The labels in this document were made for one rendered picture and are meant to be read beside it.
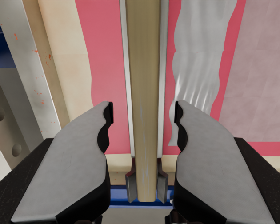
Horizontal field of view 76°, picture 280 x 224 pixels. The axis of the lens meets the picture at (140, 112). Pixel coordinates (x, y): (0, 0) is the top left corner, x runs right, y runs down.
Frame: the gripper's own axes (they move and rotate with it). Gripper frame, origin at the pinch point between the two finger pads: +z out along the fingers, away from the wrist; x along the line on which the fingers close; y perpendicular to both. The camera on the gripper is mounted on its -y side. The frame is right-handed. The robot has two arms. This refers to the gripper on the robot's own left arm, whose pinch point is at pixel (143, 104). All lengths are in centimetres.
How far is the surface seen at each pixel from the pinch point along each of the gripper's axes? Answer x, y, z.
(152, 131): 0.8, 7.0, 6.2
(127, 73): -2.4, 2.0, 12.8
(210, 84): 10.3, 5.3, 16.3
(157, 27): 1.2, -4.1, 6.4
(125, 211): -27, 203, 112
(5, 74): -103, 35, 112
